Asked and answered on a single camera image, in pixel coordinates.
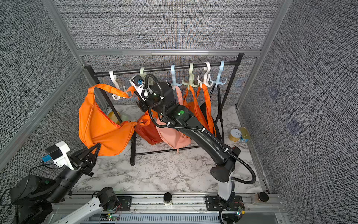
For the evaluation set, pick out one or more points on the tin can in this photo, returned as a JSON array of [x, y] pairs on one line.
[[235, 135]]

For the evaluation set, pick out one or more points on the black knob on rail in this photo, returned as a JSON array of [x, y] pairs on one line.
[[167, 198]]

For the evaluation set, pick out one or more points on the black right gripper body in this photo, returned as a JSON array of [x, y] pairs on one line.
[[146, 105]]

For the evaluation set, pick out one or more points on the white hook right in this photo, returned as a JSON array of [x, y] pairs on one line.
[[206, 78]]

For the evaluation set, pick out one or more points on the orange sling bag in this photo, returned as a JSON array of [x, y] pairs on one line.
[[96, 127], [208, 108], [194, 107]]

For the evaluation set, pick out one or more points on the white hook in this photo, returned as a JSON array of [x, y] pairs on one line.
[[206, 78], [114, 81]]

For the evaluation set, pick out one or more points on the light green plate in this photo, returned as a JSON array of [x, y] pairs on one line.
[[124, 117]]

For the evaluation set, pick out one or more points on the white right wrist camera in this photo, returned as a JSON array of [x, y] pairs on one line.
[[139, 84]]

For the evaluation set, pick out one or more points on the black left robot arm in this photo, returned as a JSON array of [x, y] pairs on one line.
[[34, 195]]

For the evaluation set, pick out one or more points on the light blue hook far right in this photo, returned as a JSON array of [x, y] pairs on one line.
[[218, 81]]

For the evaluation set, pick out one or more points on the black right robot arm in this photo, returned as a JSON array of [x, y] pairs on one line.
[[158, 100]]

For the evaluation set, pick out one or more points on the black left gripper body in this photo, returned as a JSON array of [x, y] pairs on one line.
[[82, 167]]

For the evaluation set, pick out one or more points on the pink and red sling bag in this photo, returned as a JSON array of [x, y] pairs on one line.
[[171, 137]]

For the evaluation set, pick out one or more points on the pale green hook right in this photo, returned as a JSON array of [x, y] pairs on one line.
[[191, 78]]

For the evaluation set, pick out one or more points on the white hook far left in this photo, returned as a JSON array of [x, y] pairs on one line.
[[114, 81]]

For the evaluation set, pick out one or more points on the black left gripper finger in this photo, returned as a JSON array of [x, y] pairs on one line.
[[85, 154], [94, 152]]

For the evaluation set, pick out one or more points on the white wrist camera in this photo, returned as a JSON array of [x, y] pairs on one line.
[[58, 154], [139, 84]]

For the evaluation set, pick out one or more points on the pale green hook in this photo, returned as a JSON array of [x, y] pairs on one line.
[[191, 78], [142, 73]]

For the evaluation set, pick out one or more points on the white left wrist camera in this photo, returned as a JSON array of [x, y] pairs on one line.
[[58, 154]]

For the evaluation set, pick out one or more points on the black knob right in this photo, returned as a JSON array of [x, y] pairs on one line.
[[263, 197]]

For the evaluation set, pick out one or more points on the black sling bag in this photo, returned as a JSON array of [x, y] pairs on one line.
[[219, 135]]

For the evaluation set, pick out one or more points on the black clothes rack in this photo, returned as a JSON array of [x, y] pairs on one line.
[[95, 75]]

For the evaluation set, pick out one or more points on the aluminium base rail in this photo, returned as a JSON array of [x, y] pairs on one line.
[[192, 208]]

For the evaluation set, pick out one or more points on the light blue hook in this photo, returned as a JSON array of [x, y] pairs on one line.
[[173, 74], [218, 81]]

